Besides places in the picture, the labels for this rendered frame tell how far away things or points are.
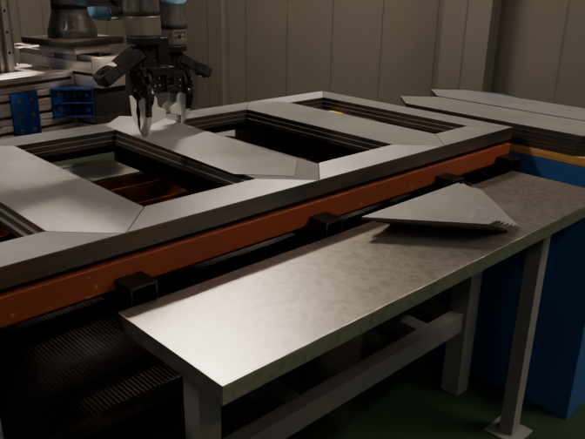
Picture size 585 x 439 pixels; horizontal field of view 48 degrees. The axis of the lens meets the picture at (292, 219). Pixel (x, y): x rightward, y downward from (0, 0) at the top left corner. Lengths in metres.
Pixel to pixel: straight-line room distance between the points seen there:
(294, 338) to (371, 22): 3.98
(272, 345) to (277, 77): 4.43
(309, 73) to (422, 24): 0.97
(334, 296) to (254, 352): 0.21
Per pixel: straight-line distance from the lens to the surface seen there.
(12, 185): 1.39
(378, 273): 1.18
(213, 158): 1.51
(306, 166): 1.45
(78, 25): 2.21
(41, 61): 2.32
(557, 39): 4.37
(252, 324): 1.01
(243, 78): 5.51
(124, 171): 2.04
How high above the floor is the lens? 1.25
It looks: 21 degrees down
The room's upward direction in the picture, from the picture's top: 1 degrees clockwise
